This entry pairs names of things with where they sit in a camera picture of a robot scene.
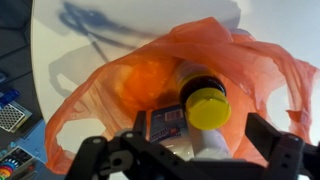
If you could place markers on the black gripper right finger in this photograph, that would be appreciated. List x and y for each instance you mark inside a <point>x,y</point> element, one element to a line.
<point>288,155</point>

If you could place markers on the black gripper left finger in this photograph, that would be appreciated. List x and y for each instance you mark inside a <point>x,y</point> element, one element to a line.
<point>131,154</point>

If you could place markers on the yellow and black bottle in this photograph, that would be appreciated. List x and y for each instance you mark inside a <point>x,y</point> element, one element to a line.
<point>202,96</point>

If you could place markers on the orange plastic bag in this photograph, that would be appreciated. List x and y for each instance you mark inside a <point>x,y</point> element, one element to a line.
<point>144,80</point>

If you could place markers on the white tube in bag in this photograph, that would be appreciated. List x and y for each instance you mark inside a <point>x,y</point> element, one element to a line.
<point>208,144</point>

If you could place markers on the dark box with white lid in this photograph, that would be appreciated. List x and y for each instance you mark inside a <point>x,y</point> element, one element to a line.
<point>168,127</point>

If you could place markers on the colourful items on floor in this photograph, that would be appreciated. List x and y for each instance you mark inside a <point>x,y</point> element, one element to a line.
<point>21,130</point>

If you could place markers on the round white table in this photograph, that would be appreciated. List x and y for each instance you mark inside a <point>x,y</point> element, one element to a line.
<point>70,39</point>

